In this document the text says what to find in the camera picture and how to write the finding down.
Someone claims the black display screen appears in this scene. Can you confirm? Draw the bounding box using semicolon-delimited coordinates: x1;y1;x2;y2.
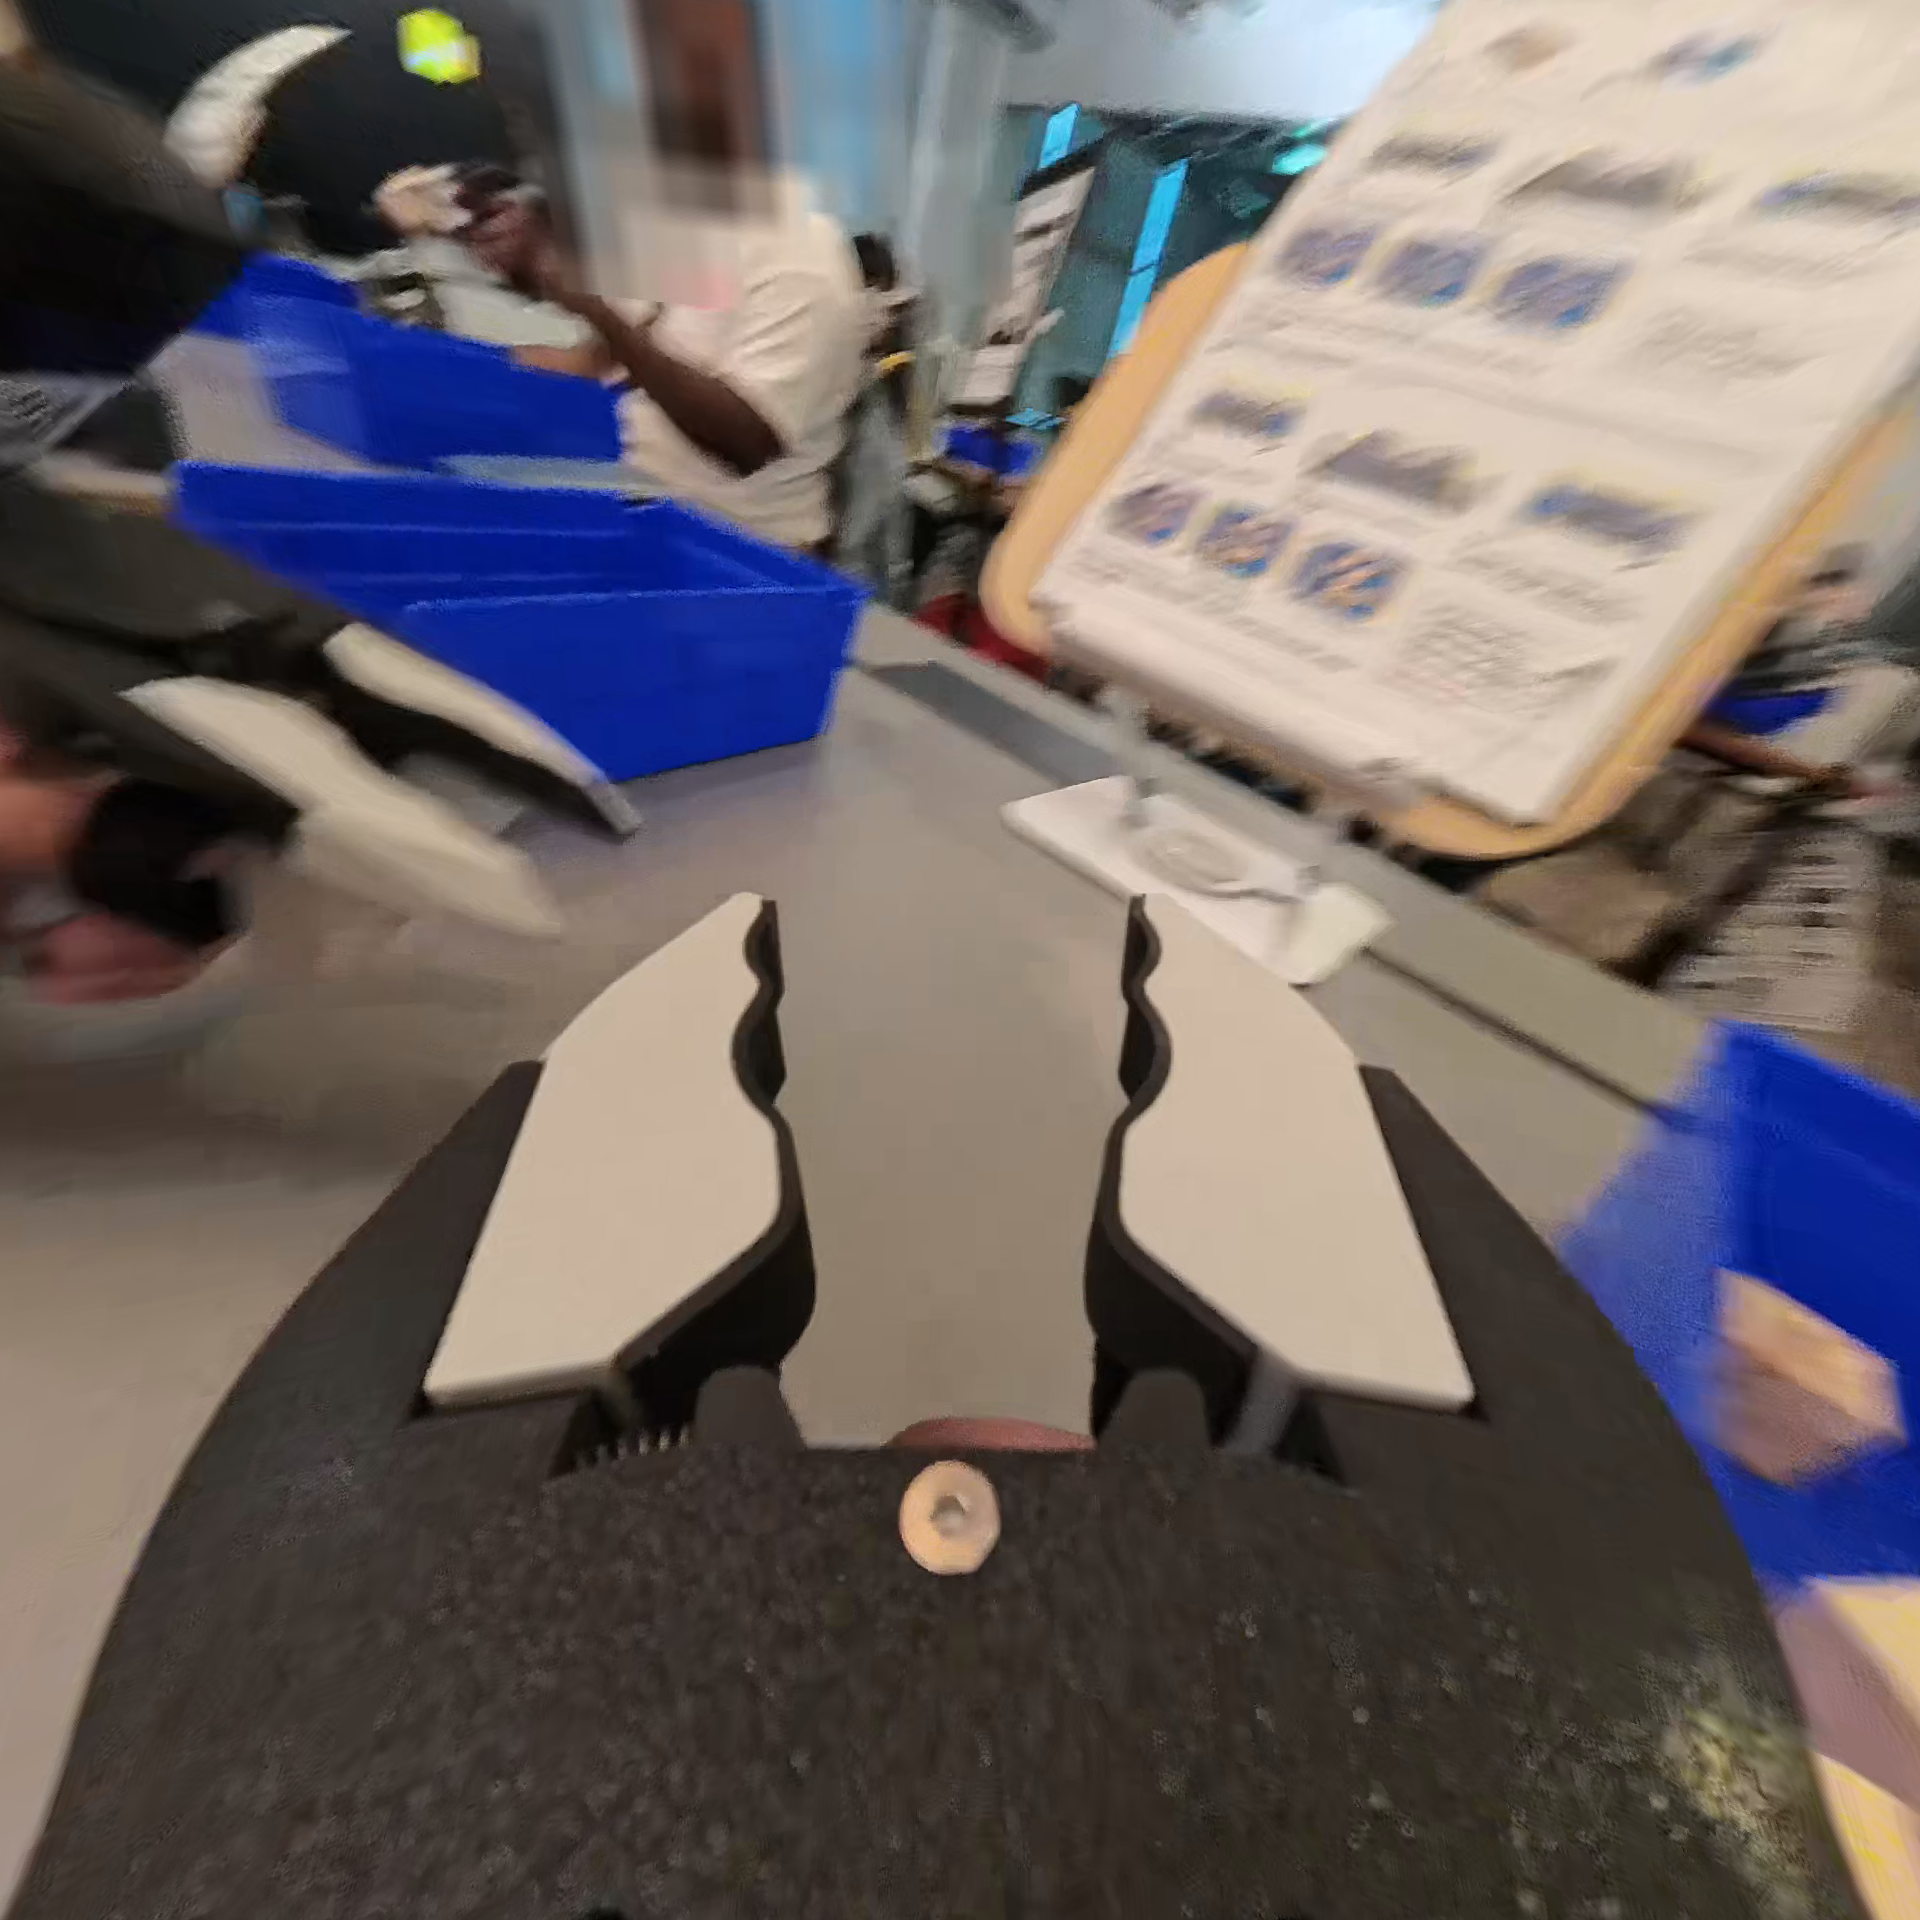
36;0;555;261

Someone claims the red bag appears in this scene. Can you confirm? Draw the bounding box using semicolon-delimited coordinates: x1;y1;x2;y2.
915;589;1047;672

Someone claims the white paper sheet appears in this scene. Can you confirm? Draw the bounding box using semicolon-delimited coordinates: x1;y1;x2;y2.
166;26;346;188

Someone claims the leaning printed board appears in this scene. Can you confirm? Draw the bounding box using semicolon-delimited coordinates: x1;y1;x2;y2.
1651;830;1885;1039

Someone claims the person's left hand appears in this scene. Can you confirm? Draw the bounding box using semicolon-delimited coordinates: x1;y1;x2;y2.
0;744;260;1063

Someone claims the printed instruction sheet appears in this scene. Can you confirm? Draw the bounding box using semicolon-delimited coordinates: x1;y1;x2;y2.
1040;0;1920;830

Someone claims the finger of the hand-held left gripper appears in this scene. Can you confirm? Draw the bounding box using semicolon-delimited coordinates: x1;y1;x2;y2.
322;619;649;837
129;672;571;942

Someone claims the white stand with wooden board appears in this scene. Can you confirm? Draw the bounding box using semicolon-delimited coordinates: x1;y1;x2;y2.
980;0;1920;987

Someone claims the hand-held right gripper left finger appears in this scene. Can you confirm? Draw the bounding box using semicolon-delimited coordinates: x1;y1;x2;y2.
421;891;822;1448

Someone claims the grey jacket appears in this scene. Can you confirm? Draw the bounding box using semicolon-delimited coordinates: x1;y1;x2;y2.
834;352;922;600

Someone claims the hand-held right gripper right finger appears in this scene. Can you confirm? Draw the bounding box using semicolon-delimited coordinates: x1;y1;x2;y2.
1083;891;1475;1458

